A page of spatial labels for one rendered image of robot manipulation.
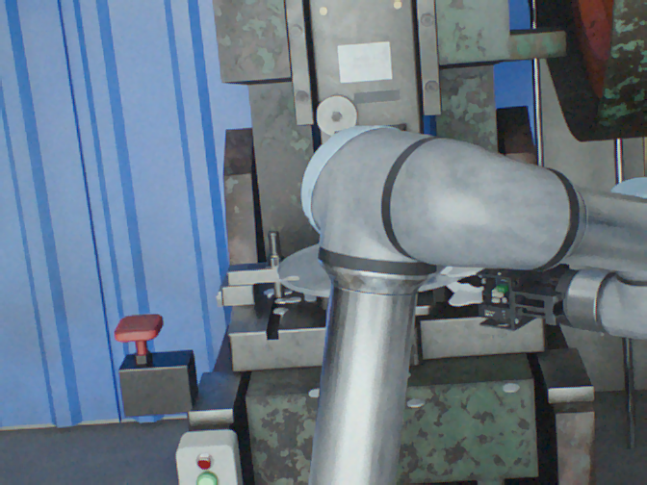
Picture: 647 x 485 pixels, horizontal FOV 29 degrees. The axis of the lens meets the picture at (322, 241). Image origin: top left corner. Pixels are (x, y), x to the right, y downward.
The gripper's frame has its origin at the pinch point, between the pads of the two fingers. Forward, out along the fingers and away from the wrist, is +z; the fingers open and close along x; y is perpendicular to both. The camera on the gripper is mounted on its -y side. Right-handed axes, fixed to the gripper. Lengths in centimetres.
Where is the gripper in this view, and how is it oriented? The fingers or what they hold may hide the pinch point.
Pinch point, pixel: (452, 274)
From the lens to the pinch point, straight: 170.4
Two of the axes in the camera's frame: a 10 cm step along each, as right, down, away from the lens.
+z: -7.6, -1.0, 6.5
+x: 1.0, 9.6, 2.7
